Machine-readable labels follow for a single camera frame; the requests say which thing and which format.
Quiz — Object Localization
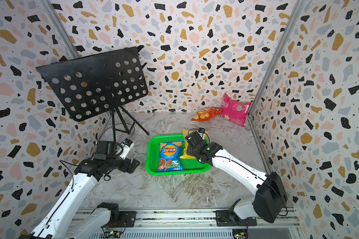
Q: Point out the yellow Lay's chips bag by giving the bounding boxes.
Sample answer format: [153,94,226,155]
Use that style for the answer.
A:
[180,129,209,159]

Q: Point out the blue Lay's chips bag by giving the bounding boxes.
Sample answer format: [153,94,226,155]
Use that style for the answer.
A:
[156,140,183,172]

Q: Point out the red Lay's chips bag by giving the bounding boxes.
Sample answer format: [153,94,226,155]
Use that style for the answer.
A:
[191,107,222,122]

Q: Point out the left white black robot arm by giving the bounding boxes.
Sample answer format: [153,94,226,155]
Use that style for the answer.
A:
[20,139,140,239]

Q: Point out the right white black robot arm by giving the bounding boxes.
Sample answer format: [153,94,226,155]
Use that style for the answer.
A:
[184,132,287,226]

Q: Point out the pink snack bag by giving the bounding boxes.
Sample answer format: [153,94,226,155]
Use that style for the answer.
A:
[220,94,252,127]

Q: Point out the black perforated music stand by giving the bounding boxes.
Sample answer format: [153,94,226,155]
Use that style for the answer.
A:
[36,46,149,133]

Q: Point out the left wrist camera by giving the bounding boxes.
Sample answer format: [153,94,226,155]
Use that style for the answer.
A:
[120,138,135,159]

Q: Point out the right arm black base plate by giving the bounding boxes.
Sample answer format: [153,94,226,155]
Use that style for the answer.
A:
[215,210,257,227]

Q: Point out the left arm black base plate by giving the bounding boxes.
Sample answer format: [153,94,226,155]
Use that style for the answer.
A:
[103,211,137,228]

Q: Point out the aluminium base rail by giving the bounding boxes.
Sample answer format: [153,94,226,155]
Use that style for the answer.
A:
[88,208,305,239]

